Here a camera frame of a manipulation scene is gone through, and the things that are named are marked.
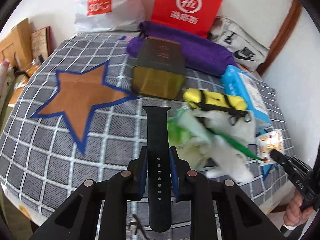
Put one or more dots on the white Miniso plastic bag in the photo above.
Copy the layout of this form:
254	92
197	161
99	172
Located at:
108	15

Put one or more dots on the white glove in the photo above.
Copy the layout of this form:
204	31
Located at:
230	161

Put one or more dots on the right hand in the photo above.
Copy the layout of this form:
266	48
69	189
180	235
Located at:
293	215

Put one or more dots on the black gold tin box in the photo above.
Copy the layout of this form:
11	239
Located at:
160	69

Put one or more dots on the blue tissue pack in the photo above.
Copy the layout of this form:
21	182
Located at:
236	82

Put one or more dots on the light green wipes pack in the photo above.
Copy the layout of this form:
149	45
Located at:
192	141

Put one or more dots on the yellow pouch with black straps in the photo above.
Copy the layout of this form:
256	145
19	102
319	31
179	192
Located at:
211	101

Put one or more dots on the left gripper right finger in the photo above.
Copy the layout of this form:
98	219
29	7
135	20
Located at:
180	184

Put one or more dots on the framed picture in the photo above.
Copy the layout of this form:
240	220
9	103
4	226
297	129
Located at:
41	43

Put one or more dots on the brown star marker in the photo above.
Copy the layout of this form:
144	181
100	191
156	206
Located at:
77	97

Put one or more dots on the purple towel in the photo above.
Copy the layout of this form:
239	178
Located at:
200	53

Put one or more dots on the red Haidilao paper bag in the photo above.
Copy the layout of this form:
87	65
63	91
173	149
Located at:
193	16

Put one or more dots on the grey Nike bag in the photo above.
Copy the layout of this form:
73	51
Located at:
246	50

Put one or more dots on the brown wooden headboard trim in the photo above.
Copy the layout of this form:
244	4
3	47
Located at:
283	35

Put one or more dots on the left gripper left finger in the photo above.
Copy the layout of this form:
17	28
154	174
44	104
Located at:
138	168

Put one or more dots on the grey checked tablecloth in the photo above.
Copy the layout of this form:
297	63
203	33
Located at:
40	162

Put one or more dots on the fruit print tissue pack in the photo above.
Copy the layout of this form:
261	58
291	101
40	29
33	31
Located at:
266	142

